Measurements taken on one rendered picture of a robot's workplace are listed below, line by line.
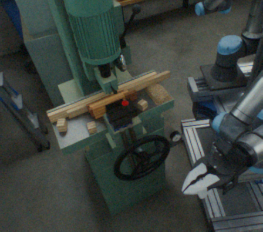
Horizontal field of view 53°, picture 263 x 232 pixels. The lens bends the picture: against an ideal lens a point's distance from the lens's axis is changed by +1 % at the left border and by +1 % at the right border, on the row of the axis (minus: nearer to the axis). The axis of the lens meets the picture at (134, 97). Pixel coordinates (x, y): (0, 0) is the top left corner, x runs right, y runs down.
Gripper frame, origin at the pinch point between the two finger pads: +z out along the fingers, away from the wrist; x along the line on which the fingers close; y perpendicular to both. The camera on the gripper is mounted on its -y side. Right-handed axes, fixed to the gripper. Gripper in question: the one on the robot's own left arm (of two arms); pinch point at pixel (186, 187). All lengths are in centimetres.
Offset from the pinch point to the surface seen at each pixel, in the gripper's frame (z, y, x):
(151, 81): -34, 22, 71
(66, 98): 7, 31, 103
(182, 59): -140, 101, 183
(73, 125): 13, 25, 71
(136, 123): -11, 22, 49
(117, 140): 0, 27, 50
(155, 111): -26, 29, 57
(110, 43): -12, -12, 62
